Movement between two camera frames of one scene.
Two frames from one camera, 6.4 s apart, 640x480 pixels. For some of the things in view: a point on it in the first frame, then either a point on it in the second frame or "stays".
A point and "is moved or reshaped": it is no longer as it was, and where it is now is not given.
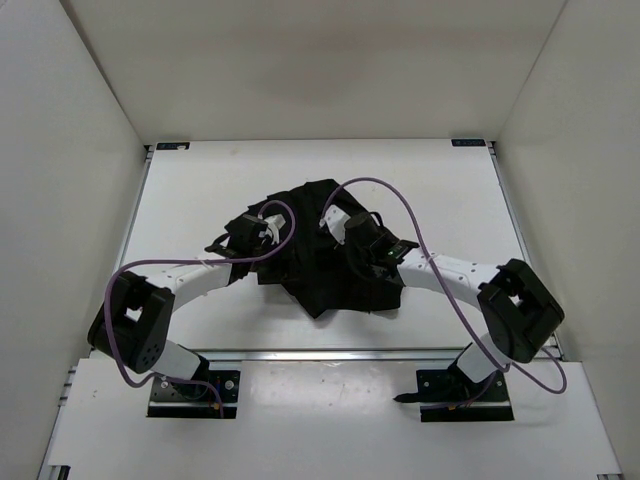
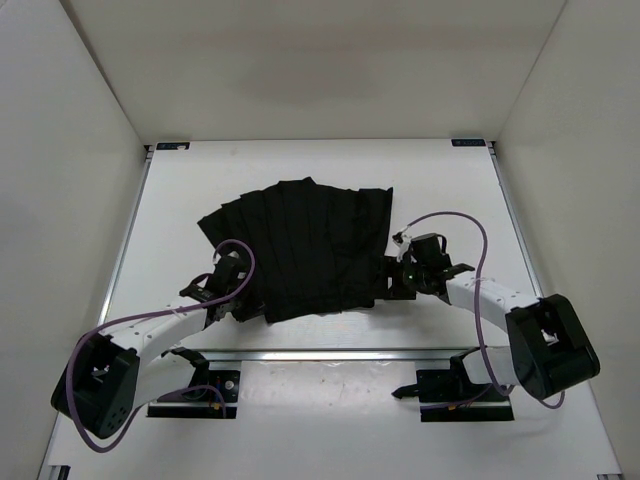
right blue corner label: x=468 y=142 stays
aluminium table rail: x=327 y=355 stays
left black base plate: x=188 y=400 stays
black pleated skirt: x=302 y=252 is moved or reshaped
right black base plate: x=447 y=395 stays
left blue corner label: x=172 y=145 stays
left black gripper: x=267 y=243 to x=245 y=313
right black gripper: x=347 y=241 to x=392 y=267
